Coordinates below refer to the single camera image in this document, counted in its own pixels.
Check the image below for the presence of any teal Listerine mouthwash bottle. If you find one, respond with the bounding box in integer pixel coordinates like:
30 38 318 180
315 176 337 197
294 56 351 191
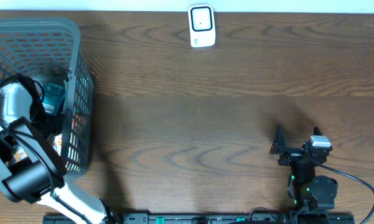
42 83 65 116

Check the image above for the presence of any light teal wipes packet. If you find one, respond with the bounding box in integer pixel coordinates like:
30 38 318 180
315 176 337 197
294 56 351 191
63 80 69 103

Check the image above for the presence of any yellow snack bag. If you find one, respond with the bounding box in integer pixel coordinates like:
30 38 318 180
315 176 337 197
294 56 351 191
13 134 62 163

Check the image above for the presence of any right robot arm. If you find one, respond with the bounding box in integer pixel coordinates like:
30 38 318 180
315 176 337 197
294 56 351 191
269 126 338 223

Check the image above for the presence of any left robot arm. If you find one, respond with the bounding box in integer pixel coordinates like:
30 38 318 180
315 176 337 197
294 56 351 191
0 73 123 223

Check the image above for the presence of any white barcode scanner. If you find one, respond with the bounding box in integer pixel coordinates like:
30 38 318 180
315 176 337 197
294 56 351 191
188 4 216 48

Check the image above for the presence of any grey plastic shopping basket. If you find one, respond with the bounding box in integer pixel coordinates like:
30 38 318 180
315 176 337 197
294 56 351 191
0 17 94 181

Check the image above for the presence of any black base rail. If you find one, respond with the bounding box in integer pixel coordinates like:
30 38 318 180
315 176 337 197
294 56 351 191
42 212 356 224

